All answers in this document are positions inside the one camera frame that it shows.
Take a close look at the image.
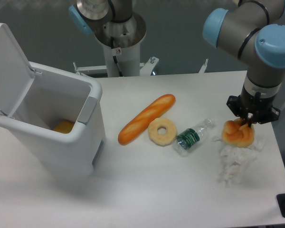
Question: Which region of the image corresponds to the robot arm with blue caps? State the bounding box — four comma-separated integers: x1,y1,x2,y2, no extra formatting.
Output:
202,0,285,125

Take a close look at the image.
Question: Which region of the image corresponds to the crushed plastic water bottle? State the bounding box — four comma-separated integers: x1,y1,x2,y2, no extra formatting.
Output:
172,118,215,157

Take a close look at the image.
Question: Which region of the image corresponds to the orange item inside trash can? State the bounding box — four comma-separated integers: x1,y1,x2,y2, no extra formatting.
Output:
53,120,75,134

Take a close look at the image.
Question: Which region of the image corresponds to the round knotted bread roll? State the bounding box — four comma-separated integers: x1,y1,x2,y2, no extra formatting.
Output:
221,118,255,148

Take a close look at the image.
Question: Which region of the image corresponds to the white trash can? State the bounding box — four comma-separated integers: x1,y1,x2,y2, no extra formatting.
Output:
0,23,105,175

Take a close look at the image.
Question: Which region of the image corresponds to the crumpled white tissue paper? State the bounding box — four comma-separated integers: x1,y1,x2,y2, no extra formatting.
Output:
212,136,265,187

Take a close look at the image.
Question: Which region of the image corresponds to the ring donut bread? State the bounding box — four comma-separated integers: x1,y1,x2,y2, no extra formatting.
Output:
148,118,177,146

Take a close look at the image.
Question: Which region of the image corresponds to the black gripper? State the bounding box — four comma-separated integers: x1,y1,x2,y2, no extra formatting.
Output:
227,87,280,127

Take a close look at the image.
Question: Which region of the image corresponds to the long baguette bread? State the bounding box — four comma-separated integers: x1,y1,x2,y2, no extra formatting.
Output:
118,94,176,145

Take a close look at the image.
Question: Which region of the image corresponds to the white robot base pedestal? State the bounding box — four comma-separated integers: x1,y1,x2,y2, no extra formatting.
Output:
68,0,147,77

